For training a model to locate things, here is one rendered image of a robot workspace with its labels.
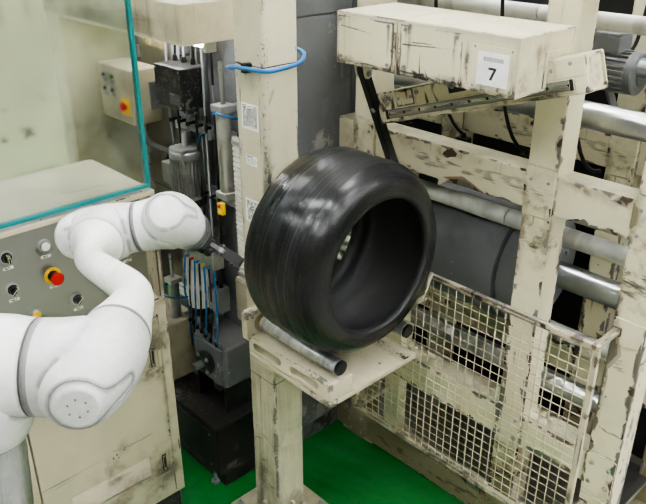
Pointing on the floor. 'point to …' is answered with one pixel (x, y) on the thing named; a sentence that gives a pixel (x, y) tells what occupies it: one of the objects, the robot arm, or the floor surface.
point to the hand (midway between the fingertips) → (213, 246)
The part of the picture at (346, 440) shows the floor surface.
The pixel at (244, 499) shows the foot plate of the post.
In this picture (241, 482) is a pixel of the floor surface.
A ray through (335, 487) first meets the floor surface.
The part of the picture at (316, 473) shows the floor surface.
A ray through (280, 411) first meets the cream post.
